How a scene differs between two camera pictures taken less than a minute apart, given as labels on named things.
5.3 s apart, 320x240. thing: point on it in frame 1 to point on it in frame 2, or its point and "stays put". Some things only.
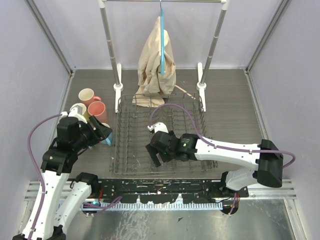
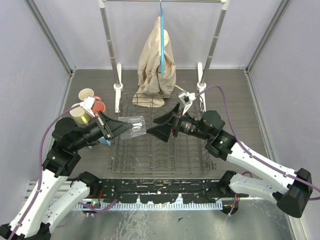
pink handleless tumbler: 98,109 stays put
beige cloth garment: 157,76 stays put
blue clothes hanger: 162,41 stays put
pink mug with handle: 86,96 to 98,103
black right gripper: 153,151 to 166,121
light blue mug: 108,140 stays put
